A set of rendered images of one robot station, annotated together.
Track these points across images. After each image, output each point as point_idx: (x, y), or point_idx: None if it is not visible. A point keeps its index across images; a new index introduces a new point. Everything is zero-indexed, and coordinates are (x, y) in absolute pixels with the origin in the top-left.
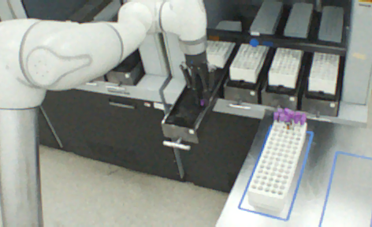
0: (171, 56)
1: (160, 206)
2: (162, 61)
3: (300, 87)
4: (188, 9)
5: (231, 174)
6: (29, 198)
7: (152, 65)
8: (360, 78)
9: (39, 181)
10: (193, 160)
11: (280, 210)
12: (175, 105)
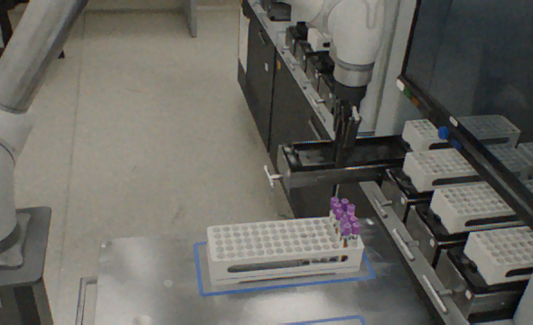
0: (382, 104)
1: None
2: (374, 106)
3: None
4: (349, 13)
5: None
6: (31, 42)
7: (366, 106)
8: None
9: (54, 41)
10: None
11: (211, 280)
12: (313, 143)
